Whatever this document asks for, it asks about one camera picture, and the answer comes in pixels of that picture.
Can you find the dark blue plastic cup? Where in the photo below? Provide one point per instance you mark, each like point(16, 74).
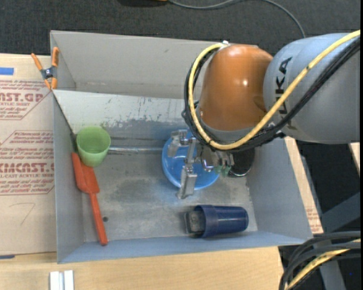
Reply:
point(227, 220)

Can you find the green plastic cup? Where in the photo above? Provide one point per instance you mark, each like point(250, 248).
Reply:
point(92, 146)

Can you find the orange plastic scoop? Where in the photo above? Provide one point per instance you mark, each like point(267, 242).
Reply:
point(89, 183)

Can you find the brown cardboard board, red print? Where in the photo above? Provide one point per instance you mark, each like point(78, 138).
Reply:
point(24, 162)

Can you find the blue round plate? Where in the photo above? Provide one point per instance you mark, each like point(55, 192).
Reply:
point(172, 168)

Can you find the black cylinder on white bracket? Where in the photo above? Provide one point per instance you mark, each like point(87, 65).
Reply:
point(242, 162)

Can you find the grey metal bin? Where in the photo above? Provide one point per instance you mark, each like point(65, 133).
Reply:
point(145, 192)

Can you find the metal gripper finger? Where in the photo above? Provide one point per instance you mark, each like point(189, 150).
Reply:
point(187, 181)
point(177, 142)

